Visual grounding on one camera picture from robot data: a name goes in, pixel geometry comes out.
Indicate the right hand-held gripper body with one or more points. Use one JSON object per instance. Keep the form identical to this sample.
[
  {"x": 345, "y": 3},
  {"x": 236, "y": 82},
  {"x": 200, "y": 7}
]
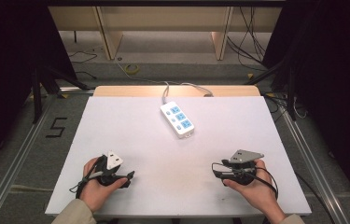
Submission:
[{"x": 241, "y": 166}]

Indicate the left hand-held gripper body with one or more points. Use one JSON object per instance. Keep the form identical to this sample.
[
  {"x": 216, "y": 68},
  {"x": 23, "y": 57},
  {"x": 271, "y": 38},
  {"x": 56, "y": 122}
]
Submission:
[{"x": 111, "y": 168}]

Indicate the white power strip blue sockets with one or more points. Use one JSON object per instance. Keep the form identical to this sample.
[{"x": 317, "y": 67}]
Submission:
[{"x": 177, "y": 119}]

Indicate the person's left hand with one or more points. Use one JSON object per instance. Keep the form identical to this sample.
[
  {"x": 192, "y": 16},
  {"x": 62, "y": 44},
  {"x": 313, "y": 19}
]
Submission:
[{"x": 96, "y": 191}]

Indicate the person's right hand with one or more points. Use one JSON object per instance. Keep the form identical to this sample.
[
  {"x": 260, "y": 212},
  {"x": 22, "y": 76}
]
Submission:
[{"x": 258, "y": 191}]

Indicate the black metal stand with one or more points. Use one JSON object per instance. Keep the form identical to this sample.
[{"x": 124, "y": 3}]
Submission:
[
  {"x": 291, "y": 93},
  {"x": 39, "y": 90}
]

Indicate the yellow tape roll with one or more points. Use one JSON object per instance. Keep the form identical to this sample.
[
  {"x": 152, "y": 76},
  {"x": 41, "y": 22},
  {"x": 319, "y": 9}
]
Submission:
[{"x": 131, "y": 69}]

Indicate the beige wooden bench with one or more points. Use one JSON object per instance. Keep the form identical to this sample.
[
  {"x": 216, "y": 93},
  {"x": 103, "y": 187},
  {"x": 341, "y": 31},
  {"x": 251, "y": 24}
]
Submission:
[{"x": 163, "y": 21}]

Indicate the aluminium floor rail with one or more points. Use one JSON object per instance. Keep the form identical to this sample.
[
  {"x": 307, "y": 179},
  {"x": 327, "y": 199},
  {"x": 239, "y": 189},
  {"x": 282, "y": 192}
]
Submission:
[
  {"x": 11, "y": 165},
  {"x": 315, "y": 168}
]

